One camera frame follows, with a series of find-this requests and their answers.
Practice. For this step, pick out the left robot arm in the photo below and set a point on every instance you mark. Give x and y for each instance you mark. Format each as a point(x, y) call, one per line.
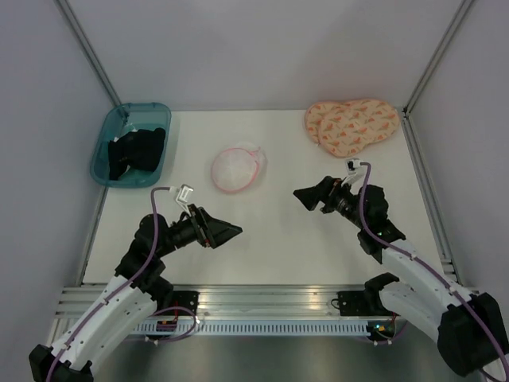
point(136, 291)

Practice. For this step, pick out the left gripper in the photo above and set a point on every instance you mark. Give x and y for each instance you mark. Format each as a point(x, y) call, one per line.
point(210, 231)

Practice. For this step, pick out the right aluminium frame post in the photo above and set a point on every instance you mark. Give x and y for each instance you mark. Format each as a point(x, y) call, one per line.
point(453, 28)

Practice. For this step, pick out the white slotted cable duct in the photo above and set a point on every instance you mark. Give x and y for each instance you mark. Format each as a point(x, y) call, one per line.
point(336, 328)

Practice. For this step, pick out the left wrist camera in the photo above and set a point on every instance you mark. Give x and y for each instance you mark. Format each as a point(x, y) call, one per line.
point(181, 195)

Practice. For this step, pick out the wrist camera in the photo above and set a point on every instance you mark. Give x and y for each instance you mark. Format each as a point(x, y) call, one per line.
point(181, 195)
point(355, 171)

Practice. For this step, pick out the teal plastic bin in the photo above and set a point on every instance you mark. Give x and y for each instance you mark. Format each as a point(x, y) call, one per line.
point(120, 120)

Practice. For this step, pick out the floral padded laundry bag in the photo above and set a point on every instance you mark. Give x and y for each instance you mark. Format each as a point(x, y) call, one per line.
point(344, 129)

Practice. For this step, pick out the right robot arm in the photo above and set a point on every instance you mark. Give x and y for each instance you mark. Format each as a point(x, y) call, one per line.
point(467, 328)

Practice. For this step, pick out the aluminium frame post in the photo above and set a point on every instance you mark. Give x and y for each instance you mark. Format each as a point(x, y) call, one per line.
point(453, 28)
point(78, 32)

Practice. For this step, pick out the white mesh laundry bag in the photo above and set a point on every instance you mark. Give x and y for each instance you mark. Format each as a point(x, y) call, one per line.
point(237, 167)

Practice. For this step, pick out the left aluminium frame post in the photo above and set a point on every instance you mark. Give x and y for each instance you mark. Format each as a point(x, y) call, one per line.
point(78, 32)

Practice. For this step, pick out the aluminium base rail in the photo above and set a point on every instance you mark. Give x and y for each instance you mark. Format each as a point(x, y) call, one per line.
point(243, 302)

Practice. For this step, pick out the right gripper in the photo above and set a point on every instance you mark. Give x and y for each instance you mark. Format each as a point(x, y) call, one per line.
point(327, 190)

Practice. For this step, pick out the black garment in bin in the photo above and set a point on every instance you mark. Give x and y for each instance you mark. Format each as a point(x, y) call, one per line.
point(138, 150)

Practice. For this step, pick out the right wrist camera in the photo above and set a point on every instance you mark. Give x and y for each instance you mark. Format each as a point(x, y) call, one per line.
point(355, 171)

